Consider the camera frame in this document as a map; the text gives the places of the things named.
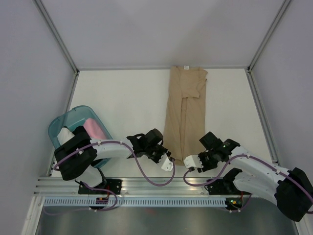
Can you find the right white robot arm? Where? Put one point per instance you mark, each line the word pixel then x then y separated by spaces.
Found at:
pixel 290 190

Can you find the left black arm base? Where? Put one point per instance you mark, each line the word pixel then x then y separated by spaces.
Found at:
pixel 114 185

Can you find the pink rolled t shirt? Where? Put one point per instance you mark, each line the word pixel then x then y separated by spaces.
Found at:
pixel 94 130

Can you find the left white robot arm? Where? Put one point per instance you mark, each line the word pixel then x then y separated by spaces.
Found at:
pixel 79 154

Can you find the white slotted cable duct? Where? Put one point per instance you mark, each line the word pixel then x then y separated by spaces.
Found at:
pixel 136 202

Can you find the black rolled t shirt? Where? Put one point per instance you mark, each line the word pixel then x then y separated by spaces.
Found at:
pixel 80 134

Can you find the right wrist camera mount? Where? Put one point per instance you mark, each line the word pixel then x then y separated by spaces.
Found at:
pixel 192 161

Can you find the aluminium front rail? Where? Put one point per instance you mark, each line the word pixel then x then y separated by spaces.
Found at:
pixel 133 186

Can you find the beige t shirt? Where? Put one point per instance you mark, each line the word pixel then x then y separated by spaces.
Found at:
pixel 185 112

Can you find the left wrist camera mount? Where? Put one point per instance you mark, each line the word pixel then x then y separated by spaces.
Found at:
pixel 166 164

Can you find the white rolled t shirt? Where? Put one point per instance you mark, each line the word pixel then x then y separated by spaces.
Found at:
pixel 64 135

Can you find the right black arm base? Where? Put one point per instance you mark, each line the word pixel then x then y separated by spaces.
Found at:
pixel 220 187

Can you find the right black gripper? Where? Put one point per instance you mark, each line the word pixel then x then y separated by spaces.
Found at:
pixel 206 168

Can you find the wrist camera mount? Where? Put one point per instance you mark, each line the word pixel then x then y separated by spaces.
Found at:
pixel 166 164
pixel 192 161

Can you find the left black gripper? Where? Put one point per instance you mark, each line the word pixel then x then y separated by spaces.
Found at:
pixel 163 151

